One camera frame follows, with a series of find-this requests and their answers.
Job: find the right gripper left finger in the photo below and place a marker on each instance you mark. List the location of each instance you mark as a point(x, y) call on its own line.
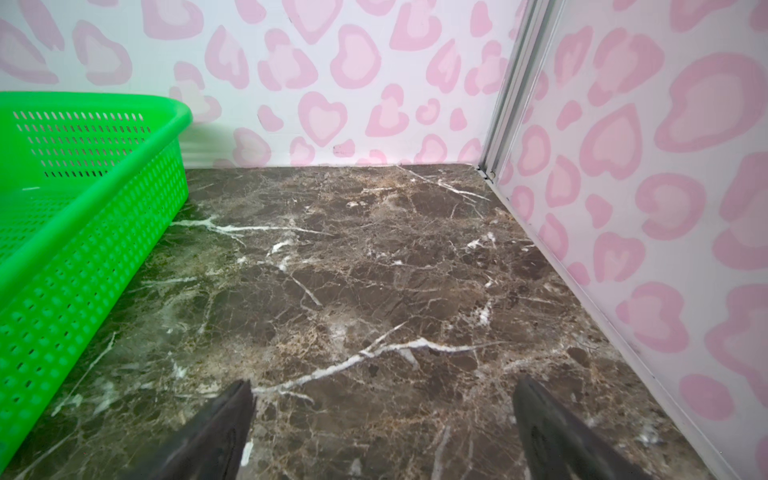
point(210, 445)

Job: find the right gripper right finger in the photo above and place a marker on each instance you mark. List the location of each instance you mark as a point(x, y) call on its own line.
point(558, 445)

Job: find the green plastic basket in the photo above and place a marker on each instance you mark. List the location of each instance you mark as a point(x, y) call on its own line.
point(89, 184)

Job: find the right corner aluminium post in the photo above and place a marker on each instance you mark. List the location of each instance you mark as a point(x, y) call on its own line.
point(536, 29)

